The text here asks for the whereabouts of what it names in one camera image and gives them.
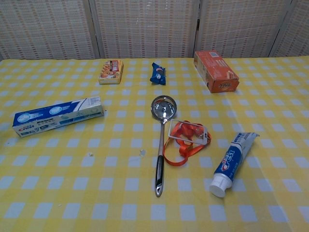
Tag blue white toothpaste tube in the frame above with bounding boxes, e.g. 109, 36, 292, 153
209, 131, 261, 198

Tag blue white toothpaste carton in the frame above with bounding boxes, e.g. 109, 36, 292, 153
13, 96, 106, 138

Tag yellow snack box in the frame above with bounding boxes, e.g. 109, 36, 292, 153
98, 59, 125, 85

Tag orange biscuit box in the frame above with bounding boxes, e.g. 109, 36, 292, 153
194, 50, 240, 94

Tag stainless steel ladle black grip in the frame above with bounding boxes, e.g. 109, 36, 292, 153
150, 95, 177, 198

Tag blue cookie packet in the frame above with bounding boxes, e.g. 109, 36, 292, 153
149, 62, 167, 86

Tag clear badge holder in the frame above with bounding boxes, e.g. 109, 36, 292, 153
168, 119, 209, 146

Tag woven folding screen panel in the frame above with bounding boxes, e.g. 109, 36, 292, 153
195, 0, 294, 58
0, 0, 101, 60
89, 0, 202, 58
269, 0, 309, 58

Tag yellow white checked tablecloth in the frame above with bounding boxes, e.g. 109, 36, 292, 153
0, 57, 309, 232

